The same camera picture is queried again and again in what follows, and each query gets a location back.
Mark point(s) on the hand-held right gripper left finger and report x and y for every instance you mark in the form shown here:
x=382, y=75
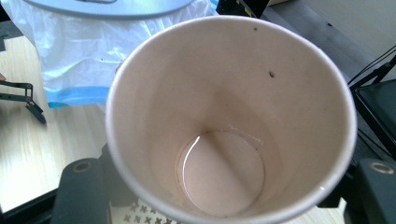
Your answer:
x=81, y=189

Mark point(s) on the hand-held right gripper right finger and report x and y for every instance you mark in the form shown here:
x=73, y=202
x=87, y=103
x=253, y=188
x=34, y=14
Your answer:
x=376, y=193

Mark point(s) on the beige container with perforated strainer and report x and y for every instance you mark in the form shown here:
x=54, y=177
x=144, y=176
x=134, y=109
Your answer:
x=146, y=216

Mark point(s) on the grey white pedal trash can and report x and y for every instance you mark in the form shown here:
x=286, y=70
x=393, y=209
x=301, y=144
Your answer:
x=118, y=9

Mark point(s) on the brown paper cup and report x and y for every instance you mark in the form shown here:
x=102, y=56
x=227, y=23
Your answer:
x=233, y=93

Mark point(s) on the white blue plastic bin liner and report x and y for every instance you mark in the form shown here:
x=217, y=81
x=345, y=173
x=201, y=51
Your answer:
x=93, y=56

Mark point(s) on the black folding chair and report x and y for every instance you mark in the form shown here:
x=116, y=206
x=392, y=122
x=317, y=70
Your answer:
x=379, y=105

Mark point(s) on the black stand base, yellow tape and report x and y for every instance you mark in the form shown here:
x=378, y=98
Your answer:
x=241, y=6

